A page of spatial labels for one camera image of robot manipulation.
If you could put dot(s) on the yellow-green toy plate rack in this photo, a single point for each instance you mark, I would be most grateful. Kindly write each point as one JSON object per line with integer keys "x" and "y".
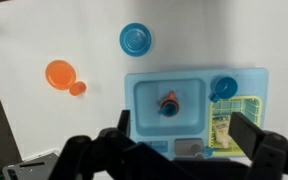
{"x": 250, "y": 106}

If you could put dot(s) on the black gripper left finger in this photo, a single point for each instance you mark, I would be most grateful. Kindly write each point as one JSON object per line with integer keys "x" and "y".
{"x": 124, "y": 121}

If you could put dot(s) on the blue toy sink basin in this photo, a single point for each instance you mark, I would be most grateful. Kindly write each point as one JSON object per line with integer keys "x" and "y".
{"x": 190, "y": 123}

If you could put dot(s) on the blue toy plate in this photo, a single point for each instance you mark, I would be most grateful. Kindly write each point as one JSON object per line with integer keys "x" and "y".
{"x": 135, "y": 39}

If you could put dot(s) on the orange toy plate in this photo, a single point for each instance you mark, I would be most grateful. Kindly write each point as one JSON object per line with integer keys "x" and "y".
{"x": 60, "y": 74}

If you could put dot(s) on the orange toy mug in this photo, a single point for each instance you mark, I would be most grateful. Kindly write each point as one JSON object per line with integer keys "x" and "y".
{"x": 171, "y": 97}

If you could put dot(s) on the grey toy faucet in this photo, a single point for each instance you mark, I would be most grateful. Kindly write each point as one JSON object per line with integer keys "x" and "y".
{"x": 185, "y": 147}

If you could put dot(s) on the small blue toy cup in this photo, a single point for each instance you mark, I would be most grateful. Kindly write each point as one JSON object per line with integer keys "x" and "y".
{"x": 169, "y": 109}

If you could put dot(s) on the small cream toy bottle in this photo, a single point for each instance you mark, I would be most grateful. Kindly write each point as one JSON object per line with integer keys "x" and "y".
{"x": 221, "y": 131}

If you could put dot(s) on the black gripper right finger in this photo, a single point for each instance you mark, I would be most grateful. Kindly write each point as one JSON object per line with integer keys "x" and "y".
{"x": 247, "y": 136}

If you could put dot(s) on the blue toy mug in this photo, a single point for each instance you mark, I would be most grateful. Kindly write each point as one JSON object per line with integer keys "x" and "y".
{"x": 224, "y": 87}

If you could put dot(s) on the small orange toy cup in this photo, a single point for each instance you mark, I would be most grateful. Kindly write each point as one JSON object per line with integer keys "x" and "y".
{"x": 78, "y": 88}

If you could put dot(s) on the grey metal mounting plate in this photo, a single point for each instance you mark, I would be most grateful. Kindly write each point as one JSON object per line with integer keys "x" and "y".
{"x": 30, "y": 166}

